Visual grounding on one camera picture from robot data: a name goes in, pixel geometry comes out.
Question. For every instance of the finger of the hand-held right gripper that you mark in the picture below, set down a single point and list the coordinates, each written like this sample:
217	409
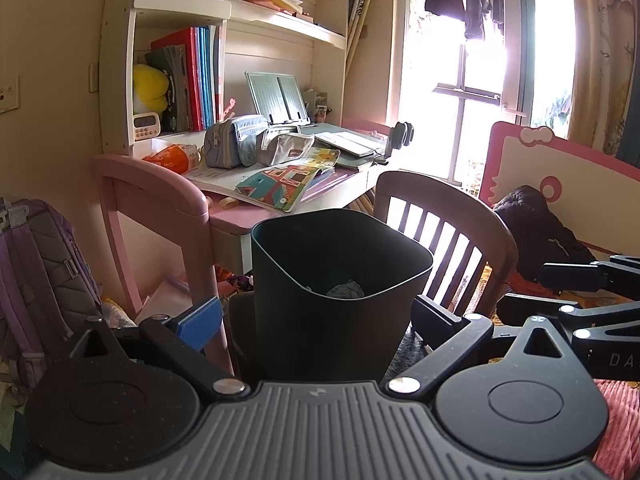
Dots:
530	309
570	276

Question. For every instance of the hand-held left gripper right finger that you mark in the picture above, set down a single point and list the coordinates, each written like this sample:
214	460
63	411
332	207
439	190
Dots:
440	318

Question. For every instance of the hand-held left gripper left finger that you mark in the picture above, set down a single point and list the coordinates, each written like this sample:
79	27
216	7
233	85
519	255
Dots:
197	324

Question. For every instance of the black trash bin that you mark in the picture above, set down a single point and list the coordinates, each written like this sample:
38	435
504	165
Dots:
320	320

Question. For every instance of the dark jacket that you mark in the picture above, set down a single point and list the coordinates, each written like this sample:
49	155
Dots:
540	230

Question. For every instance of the pink ribbed cloth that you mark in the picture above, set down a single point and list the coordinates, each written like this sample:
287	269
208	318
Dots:
622	430

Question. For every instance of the chevron patchwork quilt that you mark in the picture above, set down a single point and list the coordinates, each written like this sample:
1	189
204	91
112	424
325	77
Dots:
117	312

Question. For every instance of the crumpled grey paper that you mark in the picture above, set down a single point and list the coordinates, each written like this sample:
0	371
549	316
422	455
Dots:
346	290

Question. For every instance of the pink bow headboard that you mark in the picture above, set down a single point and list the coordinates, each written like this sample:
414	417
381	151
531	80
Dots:
530	160

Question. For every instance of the dark wooden chair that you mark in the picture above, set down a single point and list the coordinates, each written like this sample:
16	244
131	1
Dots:
450	195

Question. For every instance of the tape roll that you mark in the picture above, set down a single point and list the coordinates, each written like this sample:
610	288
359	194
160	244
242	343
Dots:
230	203

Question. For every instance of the pink desk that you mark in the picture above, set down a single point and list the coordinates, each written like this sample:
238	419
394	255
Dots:
165	195

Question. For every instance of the open white workbook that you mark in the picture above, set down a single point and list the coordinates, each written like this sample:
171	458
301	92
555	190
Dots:
215	177

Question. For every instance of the colourful picture book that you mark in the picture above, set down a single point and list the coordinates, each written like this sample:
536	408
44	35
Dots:
275	187

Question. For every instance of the purple grey backpack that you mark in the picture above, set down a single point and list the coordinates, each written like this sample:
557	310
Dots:
40	280

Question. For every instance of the orange tissue pack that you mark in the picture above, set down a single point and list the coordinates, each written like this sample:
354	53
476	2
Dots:
172	159

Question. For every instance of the grey pencil case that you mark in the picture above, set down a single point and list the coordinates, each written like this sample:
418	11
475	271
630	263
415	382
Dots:
220	145

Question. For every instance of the light blue pencil case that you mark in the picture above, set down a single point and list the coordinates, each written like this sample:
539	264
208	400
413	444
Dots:
249	135

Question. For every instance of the yellow picture book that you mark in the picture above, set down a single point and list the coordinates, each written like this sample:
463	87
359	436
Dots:
325	157

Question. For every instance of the beige pencil case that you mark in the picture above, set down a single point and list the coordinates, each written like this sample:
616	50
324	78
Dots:
285	146

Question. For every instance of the white digital timer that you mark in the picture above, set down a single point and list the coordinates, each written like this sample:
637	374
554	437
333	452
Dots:
146	126

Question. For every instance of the pink plastic hook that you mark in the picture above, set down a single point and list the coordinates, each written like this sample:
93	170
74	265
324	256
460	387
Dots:
229	109

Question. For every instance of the patterned curtain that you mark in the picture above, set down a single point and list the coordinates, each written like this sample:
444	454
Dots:
610	50

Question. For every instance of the dark striped folder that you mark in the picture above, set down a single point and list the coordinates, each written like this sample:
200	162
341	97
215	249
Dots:
172	95

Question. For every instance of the grey book stand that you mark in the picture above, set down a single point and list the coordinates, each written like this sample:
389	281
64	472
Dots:
275	97

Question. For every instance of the yellow plush toy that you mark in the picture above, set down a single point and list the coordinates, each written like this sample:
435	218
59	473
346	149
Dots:
147	87

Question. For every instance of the row of red blue folders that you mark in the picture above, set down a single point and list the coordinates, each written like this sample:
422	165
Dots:
192	80

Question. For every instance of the white bookshelf hutch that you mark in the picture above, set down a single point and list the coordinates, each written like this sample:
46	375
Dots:
170	10

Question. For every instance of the rolled paper tubes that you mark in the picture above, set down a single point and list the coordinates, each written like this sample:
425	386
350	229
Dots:
362	5

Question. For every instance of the window frame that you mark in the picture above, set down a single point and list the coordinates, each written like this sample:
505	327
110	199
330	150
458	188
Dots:
465	95

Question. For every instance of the wall light switch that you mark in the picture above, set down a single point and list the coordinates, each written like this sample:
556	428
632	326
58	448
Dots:
94	77

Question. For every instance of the wall socket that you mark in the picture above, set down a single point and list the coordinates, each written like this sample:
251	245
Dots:
9	94

